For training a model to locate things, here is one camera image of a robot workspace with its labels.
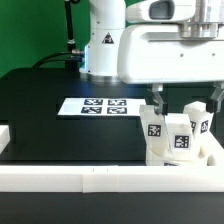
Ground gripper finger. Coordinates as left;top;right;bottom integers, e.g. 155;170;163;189
206;81;224;113

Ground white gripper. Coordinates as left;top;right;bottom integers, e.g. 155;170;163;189
117;24;224;116

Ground white round stool seat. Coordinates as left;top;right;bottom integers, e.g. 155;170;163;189
145;148;209;166

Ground white fiducial marker sheet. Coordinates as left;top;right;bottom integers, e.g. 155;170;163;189
58;98;146;116

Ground black vertical pole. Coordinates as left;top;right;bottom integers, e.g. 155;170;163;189
64;0;80;51

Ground white U-shaped fence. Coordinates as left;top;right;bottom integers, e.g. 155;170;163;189
0;125;224;194

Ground black cables at base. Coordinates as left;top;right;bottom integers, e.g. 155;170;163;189
32;49;86;70

